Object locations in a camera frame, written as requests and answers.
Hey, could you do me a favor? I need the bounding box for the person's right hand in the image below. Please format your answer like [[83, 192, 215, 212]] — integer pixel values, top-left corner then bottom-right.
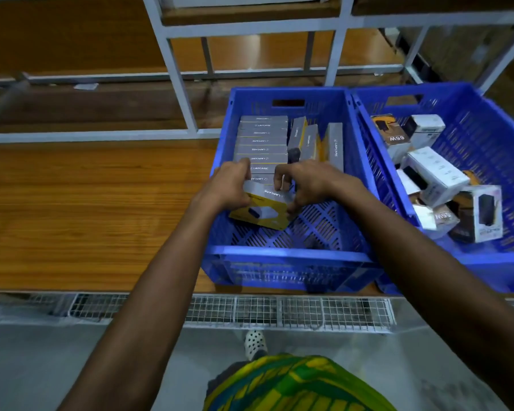
[[273, 160, 356, 216]]

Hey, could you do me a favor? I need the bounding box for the person's left hand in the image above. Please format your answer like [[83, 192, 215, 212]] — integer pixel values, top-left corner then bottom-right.
[[196, 158, 252, 214]]

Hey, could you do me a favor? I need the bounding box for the grey and yellow product box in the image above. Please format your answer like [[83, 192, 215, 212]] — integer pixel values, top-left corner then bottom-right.
[[228, 180, 296, 231]]

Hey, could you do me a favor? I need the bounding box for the person's left forearm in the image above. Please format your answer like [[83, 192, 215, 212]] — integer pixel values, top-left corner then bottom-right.
[[58, 193, 236, 411]]

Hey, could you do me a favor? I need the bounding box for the person's right forearm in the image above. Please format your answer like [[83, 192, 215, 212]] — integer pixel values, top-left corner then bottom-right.
[[326, 175, 514, 411]]

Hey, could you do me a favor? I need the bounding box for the row of grey boxes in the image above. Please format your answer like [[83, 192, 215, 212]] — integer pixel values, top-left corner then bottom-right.
[[232, 115, 290, 184]]

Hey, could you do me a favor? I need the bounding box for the upright grey yellow box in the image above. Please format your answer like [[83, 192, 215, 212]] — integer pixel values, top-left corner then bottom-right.
[[300, 124, 322, 163], [323, 122, 344, 172], [287, 116, 308, 164]]

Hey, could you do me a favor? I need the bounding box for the blue plastic crate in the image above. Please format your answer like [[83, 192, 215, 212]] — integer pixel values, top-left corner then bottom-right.
[[351, 82, 514, 294], [201, 86, 386, 293]]

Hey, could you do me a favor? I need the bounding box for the brown and black charger box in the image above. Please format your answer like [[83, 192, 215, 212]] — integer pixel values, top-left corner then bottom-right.
[[370, 114, 412, 164]]

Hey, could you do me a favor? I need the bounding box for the flat white box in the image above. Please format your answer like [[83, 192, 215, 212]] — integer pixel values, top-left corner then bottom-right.
[[396, 168, 421, 197]]

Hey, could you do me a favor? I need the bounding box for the small white charger box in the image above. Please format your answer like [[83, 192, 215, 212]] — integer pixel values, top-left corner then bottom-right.
[[405, 114, 446, 149]]

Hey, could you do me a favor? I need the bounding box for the large white charger box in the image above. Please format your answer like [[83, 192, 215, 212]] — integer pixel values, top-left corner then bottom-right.
[[400, 146, 471, 208]]

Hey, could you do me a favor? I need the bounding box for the white and brown charger box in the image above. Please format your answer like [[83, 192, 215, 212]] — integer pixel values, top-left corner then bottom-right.
[[411, 203, 460, 240]]

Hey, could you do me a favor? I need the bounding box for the white perforated shoe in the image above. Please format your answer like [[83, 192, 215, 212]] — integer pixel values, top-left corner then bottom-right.
[[244, 330, 268, 361]]

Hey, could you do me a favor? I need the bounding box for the black and white charger box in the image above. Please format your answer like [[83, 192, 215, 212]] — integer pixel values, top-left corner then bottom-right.
[[447, 185, 504, 244]]

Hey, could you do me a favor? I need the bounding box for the green and yellow garment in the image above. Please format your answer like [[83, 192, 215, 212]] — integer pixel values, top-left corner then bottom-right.
[[203, 354, 397, 411]]

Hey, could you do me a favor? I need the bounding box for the white metal shelf frame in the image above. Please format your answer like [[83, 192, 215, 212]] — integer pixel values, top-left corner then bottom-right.
[[0, 0, 514, 144]]

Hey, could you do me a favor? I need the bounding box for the white wire mesh tray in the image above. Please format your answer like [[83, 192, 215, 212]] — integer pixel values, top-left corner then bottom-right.
[[69, 294, 397, 334]]

